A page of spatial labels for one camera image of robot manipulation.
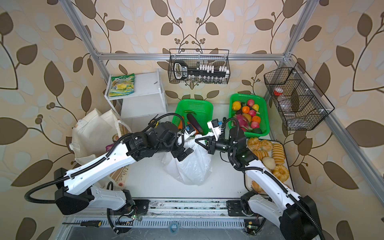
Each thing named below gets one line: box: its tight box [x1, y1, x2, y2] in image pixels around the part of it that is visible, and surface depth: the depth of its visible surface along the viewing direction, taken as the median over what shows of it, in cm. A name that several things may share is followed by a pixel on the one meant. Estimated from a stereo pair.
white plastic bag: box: [161, 133, 214, 186], surface depth 74 cm
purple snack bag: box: [105, 143, 115, 152], surface depth 85 cm
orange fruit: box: [242, 106, 250, 114], surface depth 112 cm
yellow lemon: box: [232, 101, 242, 111], surface depth 111 cm
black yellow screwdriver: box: [62, 220, 103, 228], surface depth 70 cm
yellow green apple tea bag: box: [108, 73, 136, 97], surface depth 84 cm
